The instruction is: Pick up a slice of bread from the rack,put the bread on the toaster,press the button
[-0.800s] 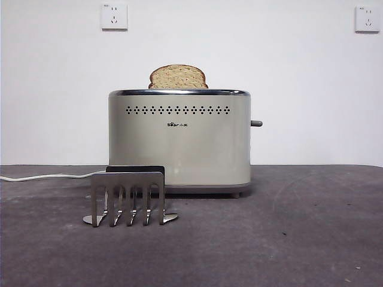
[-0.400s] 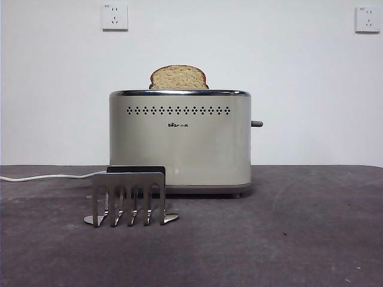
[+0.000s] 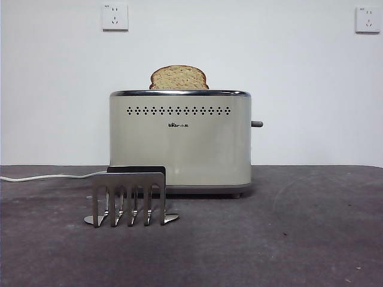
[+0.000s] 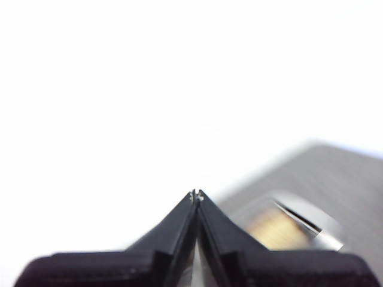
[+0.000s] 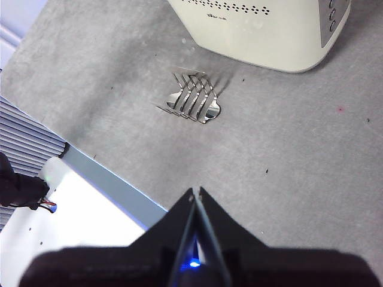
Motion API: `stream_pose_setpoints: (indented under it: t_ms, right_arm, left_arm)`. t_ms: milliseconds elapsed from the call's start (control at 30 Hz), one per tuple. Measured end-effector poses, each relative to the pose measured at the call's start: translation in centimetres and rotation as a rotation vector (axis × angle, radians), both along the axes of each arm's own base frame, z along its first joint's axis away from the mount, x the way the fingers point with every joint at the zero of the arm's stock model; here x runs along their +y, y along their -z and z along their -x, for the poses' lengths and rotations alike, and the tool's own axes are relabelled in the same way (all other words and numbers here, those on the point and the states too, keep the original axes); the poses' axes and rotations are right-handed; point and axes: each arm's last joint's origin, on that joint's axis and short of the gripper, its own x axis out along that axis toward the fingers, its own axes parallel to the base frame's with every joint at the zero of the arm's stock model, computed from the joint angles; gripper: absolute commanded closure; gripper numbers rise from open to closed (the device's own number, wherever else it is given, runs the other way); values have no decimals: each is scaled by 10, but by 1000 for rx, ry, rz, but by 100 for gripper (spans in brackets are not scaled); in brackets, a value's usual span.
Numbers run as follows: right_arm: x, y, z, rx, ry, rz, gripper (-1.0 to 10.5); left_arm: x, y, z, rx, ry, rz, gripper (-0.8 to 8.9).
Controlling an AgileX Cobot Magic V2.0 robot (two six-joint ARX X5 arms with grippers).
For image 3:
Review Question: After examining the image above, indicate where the brown wholegrain bread slice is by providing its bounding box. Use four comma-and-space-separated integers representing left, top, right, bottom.
148, 65, 210, 90

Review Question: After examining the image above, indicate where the cream toaster with chrome top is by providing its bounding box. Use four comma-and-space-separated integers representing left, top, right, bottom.
109, 88, 254, 199

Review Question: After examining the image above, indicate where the silver metal toast rack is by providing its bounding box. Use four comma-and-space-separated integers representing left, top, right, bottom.
83, 166, 180, 228

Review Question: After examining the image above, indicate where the white wall socket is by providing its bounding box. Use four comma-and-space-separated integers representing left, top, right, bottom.
102, 3, 130, 32
355, 6, 383, 34

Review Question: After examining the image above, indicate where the white power cable with plug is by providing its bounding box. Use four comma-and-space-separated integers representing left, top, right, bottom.
0, 172, 108, 182

